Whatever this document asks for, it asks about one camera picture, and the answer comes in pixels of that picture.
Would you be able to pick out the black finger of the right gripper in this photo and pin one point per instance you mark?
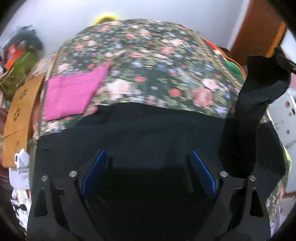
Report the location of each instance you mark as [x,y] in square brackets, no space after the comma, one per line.
[286,63]

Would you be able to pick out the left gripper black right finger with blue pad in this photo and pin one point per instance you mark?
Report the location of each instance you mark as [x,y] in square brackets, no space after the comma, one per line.
[238,210]

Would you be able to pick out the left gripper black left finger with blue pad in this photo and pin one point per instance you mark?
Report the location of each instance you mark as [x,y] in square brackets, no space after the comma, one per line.
[59,211]

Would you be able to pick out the black pants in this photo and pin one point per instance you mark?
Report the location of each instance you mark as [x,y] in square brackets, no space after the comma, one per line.
[147,190]

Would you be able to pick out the brown wooden door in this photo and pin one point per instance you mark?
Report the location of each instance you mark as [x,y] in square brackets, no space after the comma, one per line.
[262,30]

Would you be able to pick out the white folded cloth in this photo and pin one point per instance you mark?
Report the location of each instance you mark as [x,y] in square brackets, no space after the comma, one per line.
[19,176]

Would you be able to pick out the small white smartwatch device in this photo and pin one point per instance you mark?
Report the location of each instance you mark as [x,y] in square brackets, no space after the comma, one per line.
[16,158]

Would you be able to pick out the wooden lap desk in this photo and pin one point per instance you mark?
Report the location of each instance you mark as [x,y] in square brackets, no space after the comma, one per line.
[18,129]

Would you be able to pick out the folded pink pants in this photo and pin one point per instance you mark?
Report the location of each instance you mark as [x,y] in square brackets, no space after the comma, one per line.
[70,95]

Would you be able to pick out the green fabric storage bag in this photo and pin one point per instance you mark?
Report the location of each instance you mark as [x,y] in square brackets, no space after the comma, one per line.
[18,73]

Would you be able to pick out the striped blanket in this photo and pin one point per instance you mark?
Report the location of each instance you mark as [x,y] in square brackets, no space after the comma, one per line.
[43,66]

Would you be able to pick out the orange box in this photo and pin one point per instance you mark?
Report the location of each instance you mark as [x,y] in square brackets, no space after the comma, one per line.
[14,53]

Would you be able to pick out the grey plush pillow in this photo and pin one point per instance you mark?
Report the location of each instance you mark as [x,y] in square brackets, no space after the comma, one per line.
[26,35]

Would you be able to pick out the yellow bed footboard arch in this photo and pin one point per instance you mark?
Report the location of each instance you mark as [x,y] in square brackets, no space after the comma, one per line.
[105,18]

